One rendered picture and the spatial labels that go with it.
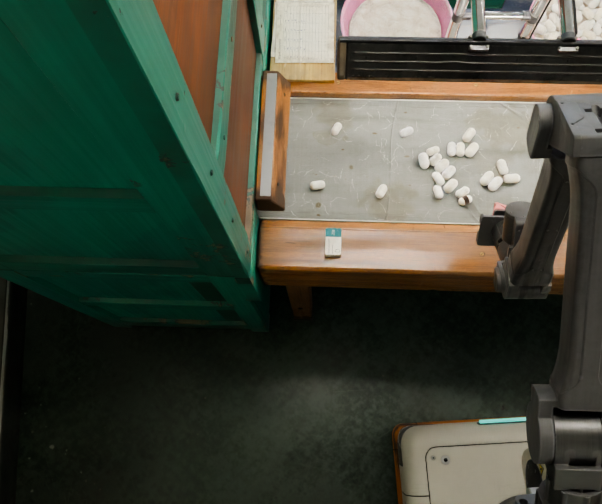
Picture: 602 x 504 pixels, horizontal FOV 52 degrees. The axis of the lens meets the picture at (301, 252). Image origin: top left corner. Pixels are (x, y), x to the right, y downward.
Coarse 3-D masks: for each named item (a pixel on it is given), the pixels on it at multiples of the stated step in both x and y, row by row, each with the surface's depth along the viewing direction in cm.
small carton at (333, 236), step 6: (330, 228) 132; (336, 228) 132; (330, 234) 132; (336, 234) 132; (330, 240) 132; (336, 240) 132; (330, 246) 131; (336, 246) 131; (330, 252) 131; (336, 252) 131
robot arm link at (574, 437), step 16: (560, 416) 75; (576, 416) 75; (592, 416) 75; (560, 432) 74; (576, 432) 74; (592, 432) 74; (560, 448) 74; (576, 448) 74; (592, 448) 74; (560, 464) 75; (576, 464) 76; (592, 464) 75; (560, 480) 75; (576, 480) 75; (592, 480) 74
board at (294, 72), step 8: (336, 0) 148; (336, 8) 147; (272, 32) 146; (272, 64) 144; (280, 64) 144; (288, 64) 144; (296, 64) 144; (304, 64) 144; (312, 64) 144; (320, 64) 144; (328, 64) 144; (280, 72) 143; (288, 72) 143; (296, 72) 143; (304, 72) 143; (312, 72) 143; (320, 72) 143; (328, 72) 143; (288, 80) 143; (296, 80) 143; (304, 80) 143; (312, 80) 143; (320, 80) 143; (328, 80) 143
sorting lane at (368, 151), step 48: (288, 144) 143; (336, 144) 142; (384, 144) 142; (432, 144) 142; (480, 144) 141; (288, 192) 140; (336, 192) 139; (432, 192) 139; (480, 192) 138; (528, 192) 138
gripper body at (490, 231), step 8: (480, 216) 117; (488, 216) 116; (496, 216) 116; (480, 224) 117; (488, 224) 117; (496, 224) 116; (480, 232) 118; (488, 232) 118; (496, 232) 115; (480, 240) 119; (488, 240) 119; (496, 240) 114; (496, 248) 114
